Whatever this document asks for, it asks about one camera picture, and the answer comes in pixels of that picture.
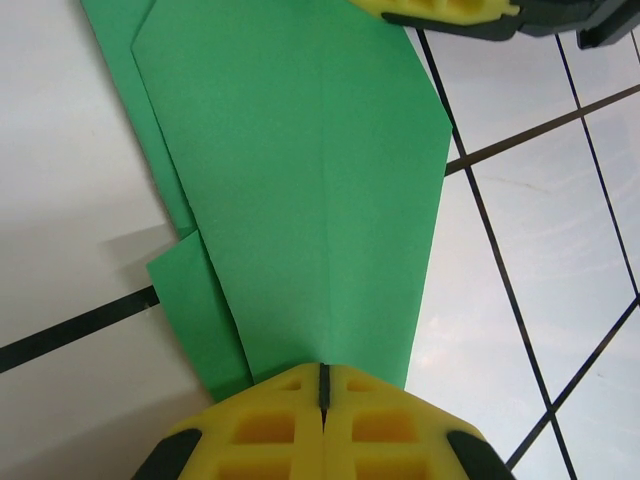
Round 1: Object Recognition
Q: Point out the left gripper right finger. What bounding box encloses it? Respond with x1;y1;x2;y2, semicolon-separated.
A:
319;363;511;480

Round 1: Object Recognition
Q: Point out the green cloth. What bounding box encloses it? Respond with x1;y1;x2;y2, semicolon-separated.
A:
77;0;455;405

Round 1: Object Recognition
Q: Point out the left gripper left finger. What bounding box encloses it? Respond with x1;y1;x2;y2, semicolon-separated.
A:
142;363;326;480

